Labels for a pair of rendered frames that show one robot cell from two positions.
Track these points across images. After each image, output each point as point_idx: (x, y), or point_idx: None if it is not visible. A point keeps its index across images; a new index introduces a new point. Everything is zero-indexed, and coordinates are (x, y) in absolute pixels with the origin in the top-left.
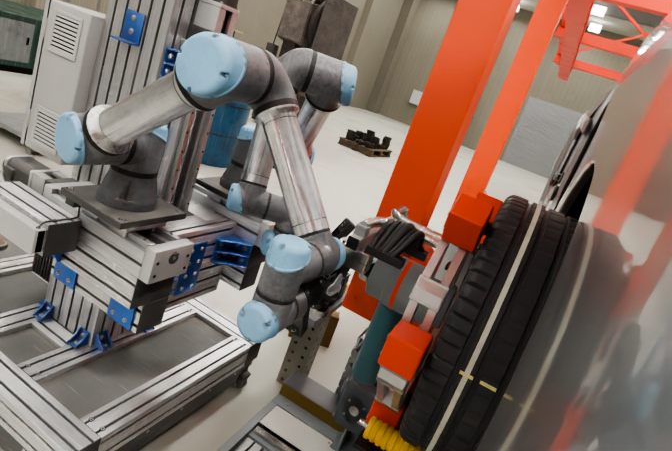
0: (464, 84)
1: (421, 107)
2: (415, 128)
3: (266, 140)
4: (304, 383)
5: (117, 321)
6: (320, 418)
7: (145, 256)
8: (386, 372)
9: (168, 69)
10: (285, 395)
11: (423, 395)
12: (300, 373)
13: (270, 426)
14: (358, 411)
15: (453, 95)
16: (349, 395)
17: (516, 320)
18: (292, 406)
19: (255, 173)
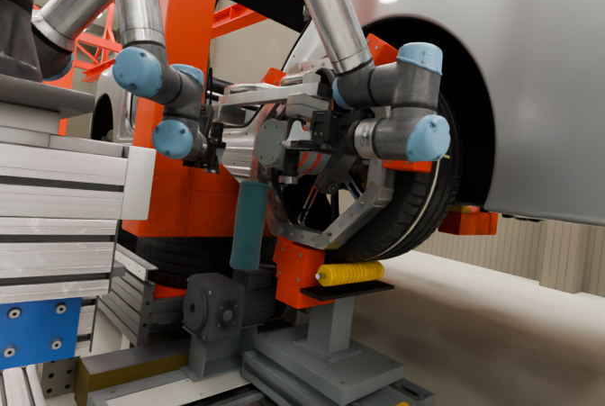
0: None
1: None
2: (174, 17)
3: None
4: (106, 360)
5: (31, 362)
6: (153, 374)
7: (131, 166)
8: (382, 191)
9: None
10: (98, 387)
11: (421, 185)
12: (87, 357)
13: None
14: (231, 311)
15: None
16: (220, 303)
17: (439, 109)
18: (119, 388)
19: (158, 31)
